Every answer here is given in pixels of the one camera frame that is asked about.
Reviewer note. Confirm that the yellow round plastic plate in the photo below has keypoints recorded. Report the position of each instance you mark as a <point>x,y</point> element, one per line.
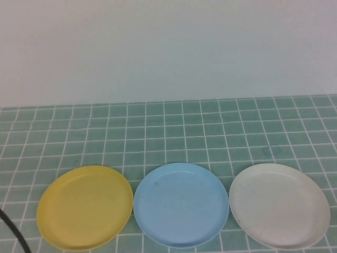
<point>84,208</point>

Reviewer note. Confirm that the green white grid tablecloth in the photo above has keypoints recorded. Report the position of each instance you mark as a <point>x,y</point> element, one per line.
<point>168,131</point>

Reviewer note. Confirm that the light blue round plastic plate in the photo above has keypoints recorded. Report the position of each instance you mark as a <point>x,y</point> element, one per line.
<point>180,205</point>

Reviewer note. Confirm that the white round plastic plate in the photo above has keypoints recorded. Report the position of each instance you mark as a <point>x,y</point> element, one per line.
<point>279,208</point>

